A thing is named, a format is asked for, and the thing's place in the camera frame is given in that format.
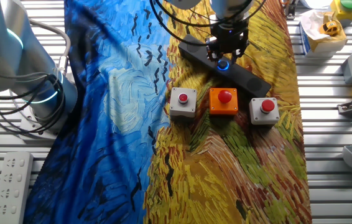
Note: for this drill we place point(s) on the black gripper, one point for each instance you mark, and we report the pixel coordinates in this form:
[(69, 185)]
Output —
[(229, 39)]

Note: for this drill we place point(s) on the blue-lit speaker knob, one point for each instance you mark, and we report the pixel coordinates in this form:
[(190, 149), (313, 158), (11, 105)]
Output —
[(223, 64)]

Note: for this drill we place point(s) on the black speaker bar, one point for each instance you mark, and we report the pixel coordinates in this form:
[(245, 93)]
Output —
[(250, 84)]

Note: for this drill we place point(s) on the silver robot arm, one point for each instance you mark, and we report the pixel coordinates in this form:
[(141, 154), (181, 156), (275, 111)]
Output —
[(8, 62)]

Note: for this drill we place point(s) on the orange box red mushroom button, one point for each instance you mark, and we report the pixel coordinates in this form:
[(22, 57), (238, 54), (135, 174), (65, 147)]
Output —
[(216, 107)]

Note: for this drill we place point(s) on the white box red mushroom button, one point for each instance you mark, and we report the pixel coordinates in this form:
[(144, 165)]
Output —
[(257, 118)]

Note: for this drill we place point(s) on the grey box small red button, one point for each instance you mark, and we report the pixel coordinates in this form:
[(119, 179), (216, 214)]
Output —
[(176, 109)]

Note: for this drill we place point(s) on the dark metal clamp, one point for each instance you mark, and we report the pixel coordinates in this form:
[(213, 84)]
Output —
[(290, 11)]

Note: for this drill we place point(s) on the tissue box with white paper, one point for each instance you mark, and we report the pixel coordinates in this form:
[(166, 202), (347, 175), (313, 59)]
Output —
[(328, 46)]

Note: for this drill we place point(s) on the yellow toy car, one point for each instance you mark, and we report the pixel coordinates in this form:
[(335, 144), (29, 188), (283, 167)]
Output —
[(330, 28)]

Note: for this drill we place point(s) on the yellow box green button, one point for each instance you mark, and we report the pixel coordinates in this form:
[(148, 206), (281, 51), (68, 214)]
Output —
[(340, 12)]

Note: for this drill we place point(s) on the painted wheatfield print cloth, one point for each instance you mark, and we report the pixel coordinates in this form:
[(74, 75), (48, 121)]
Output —
[(101, 124)]

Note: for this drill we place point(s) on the white power strip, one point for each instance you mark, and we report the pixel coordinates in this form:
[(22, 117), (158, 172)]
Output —
[(12, 186)]

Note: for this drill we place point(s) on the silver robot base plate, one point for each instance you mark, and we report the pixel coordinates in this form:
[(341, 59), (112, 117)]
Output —
[(26, 124)]

